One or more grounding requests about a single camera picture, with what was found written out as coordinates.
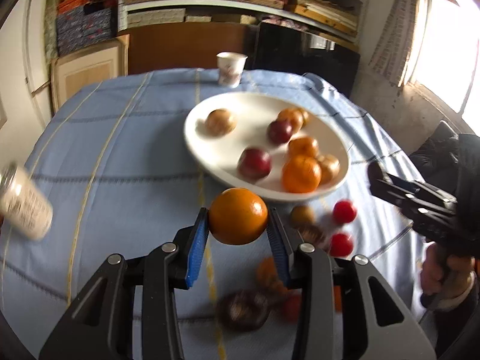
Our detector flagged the large orange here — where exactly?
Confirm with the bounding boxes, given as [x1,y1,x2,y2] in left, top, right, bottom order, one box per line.
[209,188,269,245]

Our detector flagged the small orange tangerine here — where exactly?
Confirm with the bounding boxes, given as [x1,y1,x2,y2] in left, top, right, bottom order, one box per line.
[288,136,320,158]

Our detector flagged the large brown speckled fruit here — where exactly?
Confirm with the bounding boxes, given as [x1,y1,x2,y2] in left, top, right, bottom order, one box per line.
[204,108,237,137]

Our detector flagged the person's right hand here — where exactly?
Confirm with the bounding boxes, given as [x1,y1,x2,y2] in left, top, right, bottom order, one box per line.
[420,243,474,299]

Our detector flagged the dark passionfruit with gold marks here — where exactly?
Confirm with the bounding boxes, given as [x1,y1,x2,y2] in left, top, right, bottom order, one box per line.
[298,224,328,249]

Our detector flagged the small tan round fruit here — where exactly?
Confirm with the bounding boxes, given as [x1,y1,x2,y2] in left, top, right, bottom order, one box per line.
[289,205,316,228]

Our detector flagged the red tomato middle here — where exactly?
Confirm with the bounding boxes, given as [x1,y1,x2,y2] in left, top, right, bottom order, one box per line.
[329,232,355,258]

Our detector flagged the red tomato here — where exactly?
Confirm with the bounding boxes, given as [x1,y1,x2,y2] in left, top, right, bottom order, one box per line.
[329,232,355,258]
[332,199,357,224]

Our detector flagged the red tomato right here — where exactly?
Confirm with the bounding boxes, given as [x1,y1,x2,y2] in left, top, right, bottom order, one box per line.
[332,199,357,224]

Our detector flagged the dark purple wrinkled fruit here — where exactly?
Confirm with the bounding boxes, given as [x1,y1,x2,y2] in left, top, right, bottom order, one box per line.
[216,290,270,332]

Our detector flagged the white oval plate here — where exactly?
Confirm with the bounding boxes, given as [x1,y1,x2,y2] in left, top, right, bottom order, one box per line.
[184,92,350,203]

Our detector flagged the dark red plum on plate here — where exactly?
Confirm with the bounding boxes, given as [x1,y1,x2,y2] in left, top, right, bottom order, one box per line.
[267,119,293,146]

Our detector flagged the blue checked tablecloth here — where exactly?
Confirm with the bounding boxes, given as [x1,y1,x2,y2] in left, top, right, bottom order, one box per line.
[1,68,425,355]

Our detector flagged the orange-brown persimmon on plate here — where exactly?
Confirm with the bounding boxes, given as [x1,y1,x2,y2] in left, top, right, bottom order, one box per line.
[277,107,304,133]

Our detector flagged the white printed can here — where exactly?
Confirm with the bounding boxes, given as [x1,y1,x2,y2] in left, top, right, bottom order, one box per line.
[1,162,53,241]

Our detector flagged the white paper cup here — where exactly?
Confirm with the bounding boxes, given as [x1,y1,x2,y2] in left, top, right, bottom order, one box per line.
[216,51,247,88]

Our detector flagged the wooden cabinet box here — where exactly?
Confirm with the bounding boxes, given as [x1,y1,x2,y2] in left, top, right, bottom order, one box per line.
[50,35,130,113]

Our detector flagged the window with white frame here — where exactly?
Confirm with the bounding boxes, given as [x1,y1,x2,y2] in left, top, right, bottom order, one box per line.
[404,0,479,130]

